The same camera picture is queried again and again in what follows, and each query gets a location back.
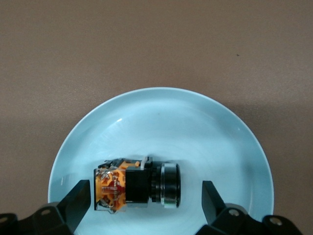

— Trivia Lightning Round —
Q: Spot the orange push-button switch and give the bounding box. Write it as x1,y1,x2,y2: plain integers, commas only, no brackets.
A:
93,156,181,213

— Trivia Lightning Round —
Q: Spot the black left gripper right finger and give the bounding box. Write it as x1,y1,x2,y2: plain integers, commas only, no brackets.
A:
195,181,304,235

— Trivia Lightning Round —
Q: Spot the light blue round plate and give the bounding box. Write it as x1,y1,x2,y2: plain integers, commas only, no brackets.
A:
48,87,274,235

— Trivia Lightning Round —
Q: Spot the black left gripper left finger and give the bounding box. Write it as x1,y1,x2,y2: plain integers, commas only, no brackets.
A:
0,180,91,235

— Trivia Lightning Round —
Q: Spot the brown table mat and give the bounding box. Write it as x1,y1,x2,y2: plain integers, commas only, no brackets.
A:
0,0,313,235

